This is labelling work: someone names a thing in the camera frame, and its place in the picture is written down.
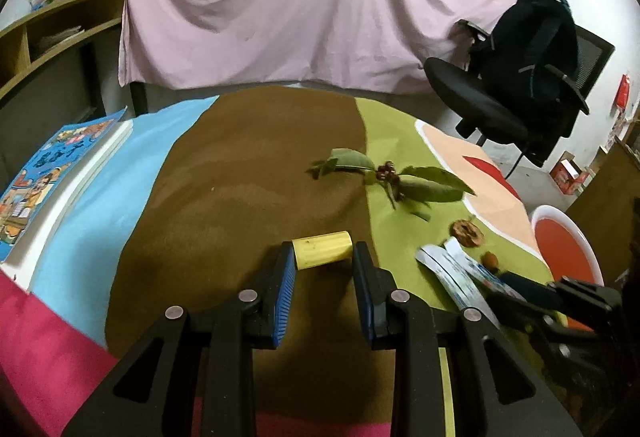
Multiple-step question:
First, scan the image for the black office chair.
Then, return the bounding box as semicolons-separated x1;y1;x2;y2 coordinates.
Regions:
424;19;616;168

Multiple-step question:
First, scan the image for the thin pile of papers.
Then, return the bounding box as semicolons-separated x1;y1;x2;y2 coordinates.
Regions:
35;26;86;50

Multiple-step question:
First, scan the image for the brown walnut shell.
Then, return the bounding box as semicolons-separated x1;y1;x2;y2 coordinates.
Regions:
451;220;485;248

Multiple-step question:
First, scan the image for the pink hanging sheet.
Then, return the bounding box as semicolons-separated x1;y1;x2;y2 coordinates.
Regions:
117;0;558;95

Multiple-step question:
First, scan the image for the blue cartoon cover book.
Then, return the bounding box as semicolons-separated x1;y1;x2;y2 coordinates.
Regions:
0;106;135;293

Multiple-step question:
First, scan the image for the dark blue backpack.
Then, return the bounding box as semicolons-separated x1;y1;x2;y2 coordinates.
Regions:
470;0;581;138

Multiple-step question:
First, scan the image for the red cardboard box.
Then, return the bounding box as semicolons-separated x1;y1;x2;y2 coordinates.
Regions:
550;151;596;195

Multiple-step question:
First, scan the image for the red plastic bucket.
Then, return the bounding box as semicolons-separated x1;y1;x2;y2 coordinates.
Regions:
530;205;606;333

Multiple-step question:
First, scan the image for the red hanging ornament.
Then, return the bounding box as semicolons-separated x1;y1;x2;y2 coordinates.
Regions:
616;74;632;110

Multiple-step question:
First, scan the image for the multicoloured patchwork blanket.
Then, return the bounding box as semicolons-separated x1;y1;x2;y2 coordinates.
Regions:
0;86;568;437

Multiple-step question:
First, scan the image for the yellow bamboo cylinder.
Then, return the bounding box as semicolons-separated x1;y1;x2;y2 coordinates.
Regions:
292;231;353;270

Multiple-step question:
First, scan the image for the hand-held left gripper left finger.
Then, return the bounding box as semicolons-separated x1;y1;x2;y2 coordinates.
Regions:
61;241;298;437

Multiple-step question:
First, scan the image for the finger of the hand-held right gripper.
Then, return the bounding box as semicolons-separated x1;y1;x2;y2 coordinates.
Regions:
500;272;566;314
487;291;556;334

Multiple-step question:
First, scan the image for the wooden desk shelf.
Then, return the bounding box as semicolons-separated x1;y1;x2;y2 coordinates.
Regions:
0;0;126;102

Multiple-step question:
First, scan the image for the leafy twig with berries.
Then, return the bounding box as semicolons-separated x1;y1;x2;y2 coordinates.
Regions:
306;148;478;222

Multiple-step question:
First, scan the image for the white blue strip wrapper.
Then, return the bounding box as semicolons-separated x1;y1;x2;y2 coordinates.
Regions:
416;244;501;325
444;237;526;299

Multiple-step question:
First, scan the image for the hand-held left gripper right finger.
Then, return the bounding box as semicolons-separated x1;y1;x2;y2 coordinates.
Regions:
351;241;583;437

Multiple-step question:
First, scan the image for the wooden cabinet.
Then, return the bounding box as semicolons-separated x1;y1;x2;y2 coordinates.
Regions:
567;137;640;288

